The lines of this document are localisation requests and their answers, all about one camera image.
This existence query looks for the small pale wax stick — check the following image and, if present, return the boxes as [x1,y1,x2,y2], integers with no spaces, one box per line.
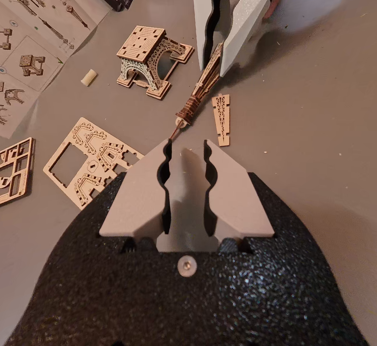
[81,69,98,87]

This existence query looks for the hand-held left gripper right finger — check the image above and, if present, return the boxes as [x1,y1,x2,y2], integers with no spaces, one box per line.
[204,139,275,239]

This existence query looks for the wooden tower base model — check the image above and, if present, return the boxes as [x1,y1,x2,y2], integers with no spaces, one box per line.
[116,25,195,101]

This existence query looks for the assembly diagram instruction sheet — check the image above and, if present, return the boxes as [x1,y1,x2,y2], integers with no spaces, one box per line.
[0,0,111,139]

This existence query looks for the wooden tower spire assembly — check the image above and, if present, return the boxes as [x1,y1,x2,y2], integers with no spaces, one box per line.
[169,43,224,140]

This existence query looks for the wooden part sheet long slots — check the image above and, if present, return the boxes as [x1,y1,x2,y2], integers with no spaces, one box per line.
[43,117,145,211]

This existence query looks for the grey desk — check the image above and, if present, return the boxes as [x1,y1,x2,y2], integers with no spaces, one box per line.
[0,0,377,346]

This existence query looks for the wooden part sheet square frames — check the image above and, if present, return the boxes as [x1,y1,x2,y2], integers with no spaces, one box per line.
[0,137,35,205]

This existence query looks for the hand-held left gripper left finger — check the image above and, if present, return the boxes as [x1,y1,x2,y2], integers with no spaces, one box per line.
[99,138,173,240]

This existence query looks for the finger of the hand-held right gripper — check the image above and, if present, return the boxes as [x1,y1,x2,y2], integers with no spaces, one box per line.
[219,0,276,78]
[191,0,234,70]

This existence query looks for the wooden lattice panel piece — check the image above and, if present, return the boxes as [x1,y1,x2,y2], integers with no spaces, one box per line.
[211,94,231,147]

